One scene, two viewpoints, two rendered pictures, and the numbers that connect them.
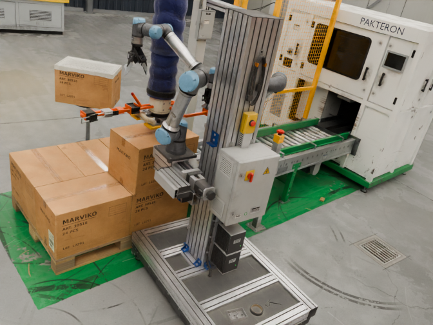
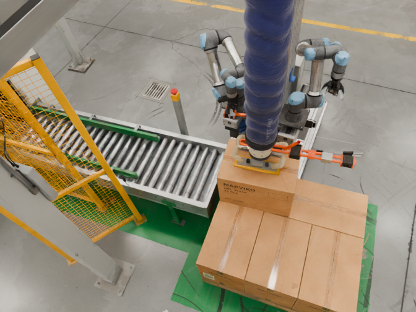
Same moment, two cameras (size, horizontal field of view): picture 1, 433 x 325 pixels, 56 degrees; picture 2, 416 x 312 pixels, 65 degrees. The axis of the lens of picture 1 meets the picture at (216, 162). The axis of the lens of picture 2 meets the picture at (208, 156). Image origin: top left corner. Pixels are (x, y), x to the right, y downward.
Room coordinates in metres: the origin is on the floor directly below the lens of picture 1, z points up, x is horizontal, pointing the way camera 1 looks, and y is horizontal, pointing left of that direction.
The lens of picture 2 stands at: (3.75, 1.75, 3.12)
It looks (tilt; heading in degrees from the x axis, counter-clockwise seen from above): 55 degrees down; 254
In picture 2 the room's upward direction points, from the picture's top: 10 degrees counter-clockwise
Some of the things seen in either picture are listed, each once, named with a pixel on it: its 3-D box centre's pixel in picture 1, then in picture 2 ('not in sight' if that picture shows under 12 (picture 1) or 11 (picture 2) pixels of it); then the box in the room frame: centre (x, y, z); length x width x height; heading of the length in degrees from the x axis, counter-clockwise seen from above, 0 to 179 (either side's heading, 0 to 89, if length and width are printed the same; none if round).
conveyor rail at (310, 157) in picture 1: (292, 162); (126, 129); (3.85, -0.79, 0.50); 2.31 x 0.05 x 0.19; 136
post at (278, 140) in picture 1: (267, 183); (183, 127); (3.30, -0.50, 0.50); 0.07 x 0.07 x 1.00; 46
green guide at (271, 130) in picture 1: (276, 128); (64, 159); (4.52, -0.62, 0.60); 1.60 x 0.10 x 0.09; 136
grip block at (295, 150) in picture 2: (132, 108); (295, 151); (2.79, 0.69, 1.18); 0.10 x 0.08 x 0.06; 48
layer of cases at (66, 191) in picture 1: (102, 186); (283, 237); (2.97, 0.95, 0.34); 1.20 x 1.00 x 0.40; 136
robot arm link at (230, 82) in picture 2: (214, 75); (231, 85); (3.01, 0.14, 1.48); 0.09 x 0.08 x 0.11; 84
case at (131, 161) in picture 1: (153, 153); (259, 177); (2.98, 0.53, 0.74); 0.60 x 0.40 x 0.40; 139
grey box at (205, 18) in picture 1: (205, 24); (31, 180); (4.42, 0.39, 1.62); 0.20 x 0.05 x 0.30; 136
